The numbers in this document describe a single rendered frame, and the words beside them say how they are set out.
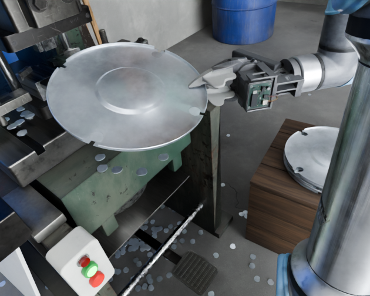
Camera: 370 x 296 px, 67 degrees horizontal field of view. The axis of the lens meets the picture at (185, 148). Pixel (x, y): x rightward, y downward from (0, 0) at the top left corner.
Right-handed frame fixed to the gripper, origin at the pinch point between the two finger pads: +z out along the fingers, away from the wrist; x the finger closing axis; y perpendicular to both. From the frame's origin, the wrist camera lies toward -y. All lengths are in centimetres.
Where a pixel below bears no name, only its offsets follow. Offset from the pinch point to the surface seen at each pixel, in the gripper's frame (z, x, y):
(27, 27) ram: 28.9, -11.4, -10.9
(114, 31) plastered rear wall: 15, 43, -176
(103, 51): 16.4, -5.0, -10.9
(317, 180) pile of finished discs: -37, 36, 3
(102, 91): 17.4, -2.7, 1.8
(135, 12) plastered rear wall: -4, 35, -191
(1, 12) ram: 32.3, -14.2, -11.6
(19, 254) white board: 53, 47, -3
